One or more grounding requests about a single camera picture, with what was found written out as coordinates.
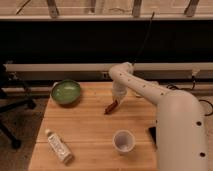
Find red chili pepper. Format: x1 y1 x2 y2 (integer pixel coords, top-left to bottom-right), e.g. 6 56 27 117
104 101 118 115

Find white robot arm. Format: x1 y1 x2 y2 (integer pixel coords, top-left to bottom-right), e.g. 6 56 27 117
109 62 209 171

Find white paper cup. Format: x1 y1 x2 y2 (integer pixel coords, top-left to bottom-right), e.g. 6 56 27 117
112 130 135 155

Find black smartphone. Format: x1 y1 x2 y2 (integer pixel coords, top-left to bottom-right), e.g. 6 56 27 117
148 127 157 148

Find green bowl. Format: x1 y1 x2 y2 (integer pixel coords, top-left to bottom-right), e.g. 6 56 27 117
50 80 81 105

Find black office chair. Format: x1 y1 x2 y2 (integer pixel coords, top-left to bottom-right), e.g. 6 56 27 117
0 63 36 149

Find black floor cable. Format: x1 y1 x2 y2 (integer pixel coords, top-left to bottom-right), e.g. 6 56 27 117
166 75 213 117

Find black hanging cable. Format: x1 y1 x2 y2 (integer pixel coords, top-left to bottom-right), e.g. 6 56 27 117
131 11 156 65

